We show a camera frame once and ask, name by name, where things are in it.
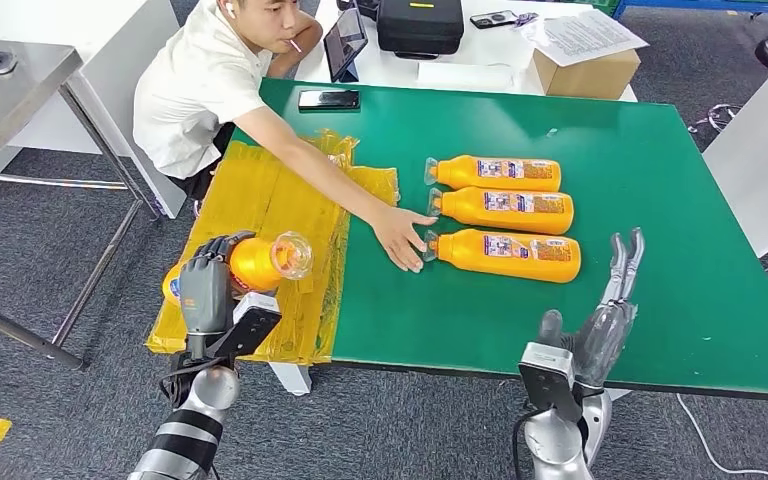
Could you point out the black device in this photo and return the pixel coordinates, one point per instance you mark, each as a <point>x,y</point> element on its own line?
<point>361,6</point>

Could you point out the white side table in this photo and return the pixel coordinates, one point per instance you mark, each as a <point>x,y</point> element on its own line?
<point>762,152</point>

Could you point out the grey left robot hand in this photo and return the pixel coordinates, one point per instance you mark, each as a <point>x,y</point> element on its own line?
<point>205,291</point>

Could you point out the brown cardboard box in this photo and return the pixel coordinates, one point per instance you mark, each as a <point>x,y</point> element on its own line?
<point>586,79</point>

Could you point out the person's left forearm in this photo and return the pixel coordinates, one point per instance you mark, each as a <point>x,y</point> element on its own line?
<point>308,33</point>

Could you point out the black smartphone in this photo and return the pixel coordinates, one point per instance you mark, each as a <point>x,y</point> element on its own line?
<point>328,99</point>

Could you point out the person's right forearm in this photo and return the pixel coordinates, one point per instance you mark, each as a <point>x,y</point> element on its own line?
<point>338,182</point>

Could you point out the blue metal rack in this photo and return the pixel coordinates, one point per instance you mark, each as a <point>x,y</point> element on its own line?
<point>689,5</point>

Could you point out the printed paper sheet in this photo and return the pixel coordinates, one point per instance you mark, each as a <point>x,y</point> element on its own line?
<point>583,36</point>

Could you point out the steel table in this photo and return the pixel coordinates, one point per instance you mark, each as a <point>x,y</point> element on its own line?
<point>6,106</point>

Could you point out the black carrying case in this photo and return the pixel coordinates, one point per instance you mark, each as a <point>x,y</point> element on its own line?
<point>420,26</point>

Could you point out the orange detergent bottle clear cap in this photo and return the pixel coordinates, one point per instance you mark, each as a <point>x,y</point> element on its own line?
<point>258,265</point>
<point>463,173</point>
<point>470,255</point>
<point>470,208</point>

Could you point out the black tablet on stand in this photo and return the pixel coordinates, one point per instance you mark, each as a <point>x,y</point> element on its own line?
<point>344,43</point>

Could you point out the person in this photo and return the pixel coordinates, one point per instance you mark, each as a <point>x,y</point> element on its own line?
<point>192,99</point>

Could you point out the small bluish object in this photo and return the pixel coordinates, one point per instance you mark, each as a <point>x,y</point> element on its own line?
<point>526,18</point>

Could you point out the white table leg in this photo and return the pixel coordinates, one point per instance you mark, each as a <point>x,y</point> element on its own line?
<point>619,395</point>
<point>291,379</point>

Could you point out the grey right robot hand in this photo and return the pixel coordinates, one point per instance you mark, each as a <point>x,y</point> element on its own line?
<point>596,344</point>

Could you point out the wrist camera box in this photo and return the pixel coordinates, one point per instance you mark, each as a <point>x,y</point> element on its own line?
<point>251,321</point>
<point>550,378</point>

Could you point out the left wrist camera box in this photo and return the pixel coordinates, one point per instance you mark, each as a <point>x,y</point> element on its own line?
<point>251,321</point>

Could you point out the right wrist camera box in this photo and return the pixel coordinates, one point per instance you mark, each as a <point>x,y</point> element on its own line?
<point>550,378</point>

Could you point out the yellow taped cardboard mat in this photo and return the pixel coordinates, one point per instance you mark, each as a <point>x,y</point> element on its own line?
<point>278,199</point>

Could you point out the grey metal part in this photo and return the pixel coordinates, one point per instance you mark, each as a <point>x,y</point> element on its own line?
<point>1,61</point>

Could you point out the person's right hand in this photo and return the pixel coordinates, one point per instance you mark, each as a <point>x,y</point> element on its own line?
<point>400,235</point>

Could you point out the black phone showing camera lenses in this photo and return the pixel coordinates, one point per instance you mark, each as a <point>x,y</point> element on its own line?
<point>493,18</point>

